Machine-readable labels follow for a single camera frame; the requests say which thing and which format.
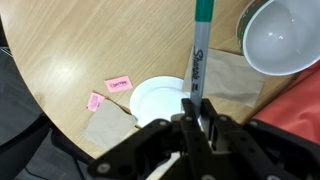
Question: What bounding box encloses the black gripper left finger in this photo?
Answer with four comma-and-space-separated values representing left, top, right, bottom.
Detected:
87, 98, 218, 180

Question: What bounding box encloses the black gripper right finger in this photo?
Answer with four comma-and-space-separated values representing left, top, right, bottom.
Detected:
201, 98, 320, 180

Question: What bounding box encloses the green Sharpie marker pen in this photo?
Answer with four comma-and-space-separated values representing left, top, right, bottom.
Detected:
189, 0, 215, 108

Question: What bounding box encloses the green and white mug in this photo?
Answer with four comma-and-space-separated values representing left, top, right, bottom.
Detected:
235, 0, 320, 77

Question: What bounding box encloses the small white plate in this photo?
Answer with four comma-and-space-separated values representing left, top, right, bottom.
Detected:
129, 76, 191, 128

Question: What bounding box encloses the brown paper napkin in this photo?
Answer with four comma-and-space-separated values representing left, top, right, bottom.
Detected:
82, 99, 138, 150
182, 46, 267, 108

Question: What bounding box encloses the orange fleece cloth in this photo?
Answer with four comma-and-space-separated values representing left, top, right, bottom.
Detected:
251, 59, 320, 145

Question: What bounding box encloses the pink sugar packet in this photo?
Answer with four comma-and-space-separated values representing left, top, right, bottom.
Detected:
85, 92, 107, 113
104, 75, 134, 94

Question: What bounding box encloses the black office chair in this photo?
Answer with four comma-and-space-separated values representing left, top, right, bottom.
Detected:
0, 111, 98, 180

